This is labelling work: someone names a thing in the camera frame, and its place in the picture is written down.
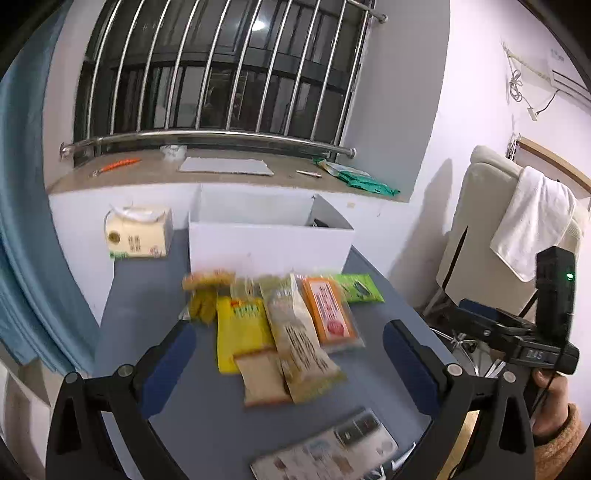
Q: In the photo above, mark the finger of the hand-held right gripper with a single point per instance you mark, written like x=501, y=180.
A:
x=478, y=308
x=517, y=323

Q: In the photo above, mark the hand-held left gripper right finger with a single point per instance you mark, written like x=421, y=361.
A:
x=411, y=364

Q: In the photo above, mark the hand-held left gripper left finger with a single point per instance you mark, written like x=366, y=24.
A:
x=168, y=364

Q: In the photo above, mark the clear packet of yellow cakes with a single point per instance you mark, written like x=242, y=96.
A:
x=203, y=307

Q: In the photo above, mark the yellow snack packet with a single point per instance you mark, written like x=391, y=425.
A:
x=242, y=330

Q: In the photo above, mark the green snack packet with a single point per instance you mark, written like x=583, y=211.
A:
x=362, y=288

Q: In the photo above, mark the brown bread snack packet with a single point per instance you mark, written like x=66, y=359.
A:
x=207, y=279

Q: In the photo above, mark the orange snack packet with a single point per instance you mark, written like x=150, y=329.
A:
x=330, y=314

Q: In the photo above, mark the brown toast snack packet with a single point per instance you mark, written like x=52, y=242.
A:
x=263, y=378

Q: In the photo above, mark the long beige snack packet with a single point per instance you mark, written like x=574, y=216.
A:
x=300, y=341

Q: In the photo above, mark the white cardboard box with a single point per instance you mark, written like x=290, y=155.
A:
x=258, y=247

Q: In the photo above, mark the person's right forearm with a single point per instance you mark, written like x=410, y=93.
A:
x=570, y=452

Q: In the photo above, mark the person's right hand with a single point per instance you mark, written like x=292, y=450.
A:
x=554, y=406

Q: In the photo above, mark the white towel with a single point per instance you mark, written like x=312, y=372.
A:
x=531, y=221

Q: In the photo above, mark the white chair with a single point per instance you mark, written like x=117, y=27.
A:
x=480, y=221

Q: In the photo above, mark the printed leaflet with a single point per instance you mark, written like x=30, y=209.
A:
x=323, y=450

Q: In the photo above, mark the tissue paper pack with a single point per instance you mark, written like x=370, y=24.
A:
x=138, y=233

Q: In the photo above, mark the white shelf unit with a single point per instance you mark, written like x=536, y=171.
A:
x=21, y=415

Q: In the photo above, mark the green packets on sill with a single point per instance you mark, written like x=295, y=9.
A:
x=364, y=181

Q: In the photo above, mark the white power strip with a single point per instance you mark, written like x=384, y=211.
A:
x=532, y=113

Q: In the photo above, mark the stone windowsill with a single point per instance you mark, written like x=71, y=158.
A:
x=221, y=182

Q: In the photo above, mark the blue curtain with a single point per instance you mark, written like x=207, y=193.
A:
x=27, y=230

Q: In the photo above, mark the orange pen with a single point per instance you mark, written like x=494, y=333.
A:
x=117, y=165

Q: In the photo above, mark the grey paper sheet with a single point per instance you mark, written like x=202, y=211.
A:
x=226, y=166

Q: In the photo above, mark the small white crumpled object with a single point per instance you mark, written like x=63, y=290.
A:
x=173, y=152

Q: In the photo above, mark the thin brown pen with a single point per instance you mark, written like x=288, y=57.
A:
x=308, y=173

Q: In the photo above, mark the white air conditioner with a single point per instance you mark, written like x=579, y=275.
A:
x=568, y=74

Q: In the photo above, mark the steel window grille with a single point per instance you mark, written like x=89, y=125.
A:
x=217, y=136

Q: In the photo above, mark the wooden frame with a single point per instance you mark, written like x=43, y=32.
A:
x=554, y=159

